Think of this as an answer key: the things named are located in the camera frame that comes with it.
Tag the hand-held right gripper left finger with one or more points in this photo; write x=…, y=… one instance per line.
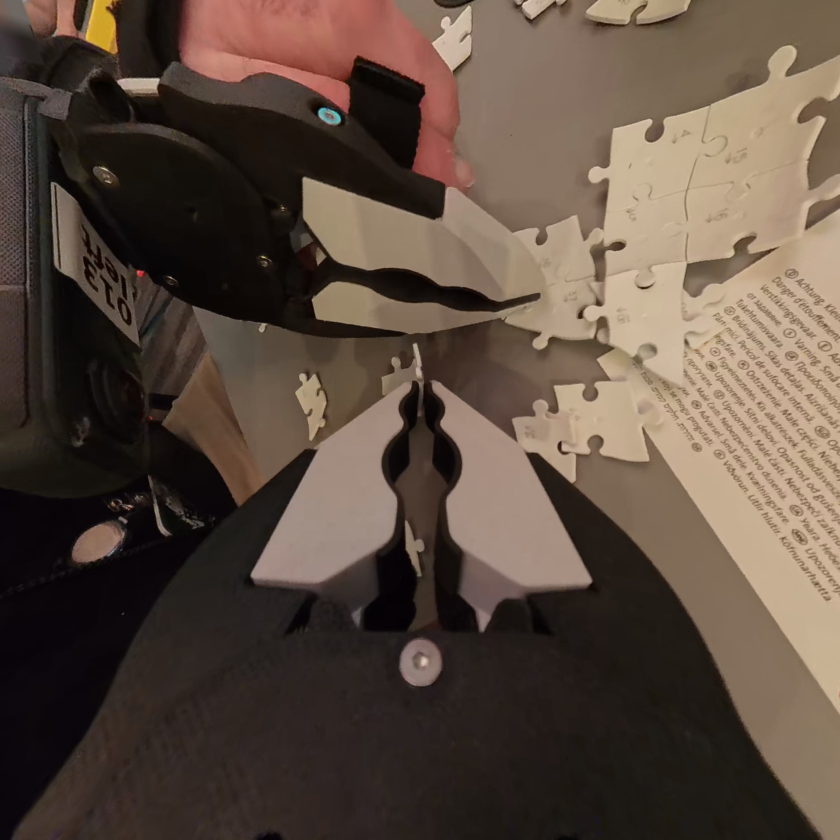
x=334, y=518

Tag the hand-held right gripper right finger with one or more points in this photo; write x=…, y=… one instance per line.
x=518, y=518

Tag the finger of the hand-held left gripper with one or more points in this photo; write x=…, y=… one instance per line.
x=407, y=243
x=394, y=318

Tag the single white puzzle piece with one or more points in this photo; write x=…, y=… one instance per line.
x=418, y=367

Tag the white puzzle pieces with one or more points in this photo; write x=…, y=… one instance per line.
x=604, y=420

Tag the assembled white puzzle ball section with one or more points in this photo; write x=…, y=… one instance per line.
x=741, y=197

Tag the person's left hand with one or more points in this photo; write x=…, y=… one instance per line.
x=275, y=39

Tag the person's beige trousers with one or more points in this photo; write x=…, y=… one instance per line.
x=210, y=426

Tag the white instruction leaflet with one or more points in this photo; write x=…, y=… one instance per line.
x=754, y=459

